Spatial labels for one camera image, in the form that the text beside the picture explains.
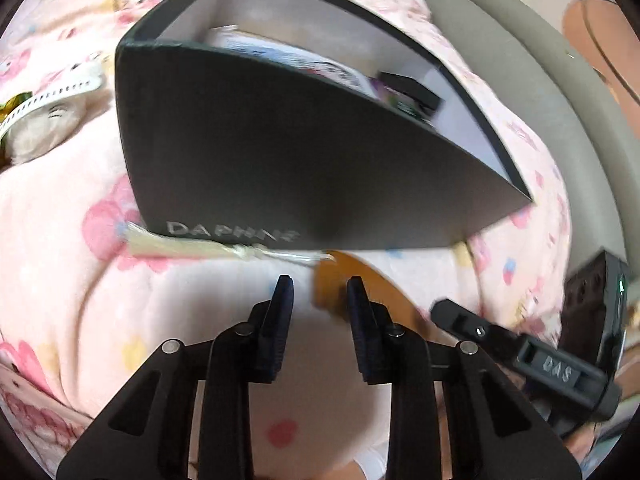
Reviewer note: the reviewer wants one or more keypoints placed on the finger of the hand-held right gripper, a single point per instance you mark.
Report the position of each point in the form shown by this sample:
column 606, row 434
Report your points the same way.
column 475, row 329

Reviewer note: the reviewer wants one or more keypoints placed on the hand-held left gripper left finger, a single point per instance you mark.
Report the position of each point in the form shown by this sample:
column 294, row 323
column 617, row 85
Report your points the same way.
column 277, row 330

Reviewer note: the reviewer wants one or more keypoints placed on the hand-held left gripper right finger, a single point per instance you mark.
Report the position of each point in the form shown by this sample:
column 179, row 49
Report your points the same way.
column 362, row 335

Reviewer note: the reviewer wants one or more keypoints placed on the orange card with cream tassel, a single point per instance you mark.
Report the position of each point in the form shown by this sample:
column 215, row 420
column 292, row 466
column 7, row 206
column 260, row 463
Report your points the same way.
column 330, row 285

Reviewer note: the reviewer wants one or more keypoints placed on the large black box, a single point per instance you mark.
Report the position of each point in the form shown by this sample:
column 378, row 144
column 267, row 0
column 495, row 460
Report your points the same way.
column 300, row 160

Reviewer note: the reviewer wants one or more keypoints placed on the small black printed box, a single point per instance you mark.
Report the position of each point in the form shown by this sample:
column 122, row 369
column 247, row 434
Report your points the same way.
column 405, row 87

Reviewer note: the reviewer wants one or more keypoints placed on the blue white comic book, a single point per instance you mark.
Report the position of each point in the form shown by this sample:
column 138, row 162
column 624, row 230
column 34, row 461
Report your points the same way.
column 300, row 57

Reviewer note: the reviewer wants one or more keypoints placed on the pink printed blanket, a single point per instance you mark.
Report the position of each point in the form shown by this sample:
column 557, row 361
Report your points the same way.
column 75, row 285

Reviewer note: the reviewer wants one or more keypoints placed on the beige padded headboard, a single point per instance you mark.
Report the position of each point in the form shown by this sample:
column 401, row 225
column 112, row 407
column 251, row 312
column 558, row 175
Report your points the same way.
column 550, row 110

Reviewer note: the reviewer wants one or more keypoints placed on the orange ball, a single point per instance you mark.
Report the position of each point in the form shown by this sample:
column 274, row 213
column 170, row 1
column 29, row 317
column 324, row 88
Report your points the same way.
column 600, row 35

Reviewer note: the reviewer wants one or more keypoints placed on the white fluffy plush toy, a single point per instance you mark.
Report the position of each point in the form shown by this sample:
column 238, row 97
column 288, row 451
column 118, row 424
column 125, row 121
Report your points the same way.
column 40, row 130

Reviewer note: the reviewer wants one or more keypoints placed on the white plush toy with tag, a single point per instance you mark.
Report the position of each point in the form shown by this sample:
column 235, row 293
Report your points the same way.
column 65, row 87

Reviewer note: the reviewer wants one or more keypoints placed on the yellow green snack wrapper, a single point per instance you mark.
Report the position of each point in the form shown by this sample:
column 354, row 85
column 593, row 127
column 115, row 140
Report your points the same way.
column 12, row 105

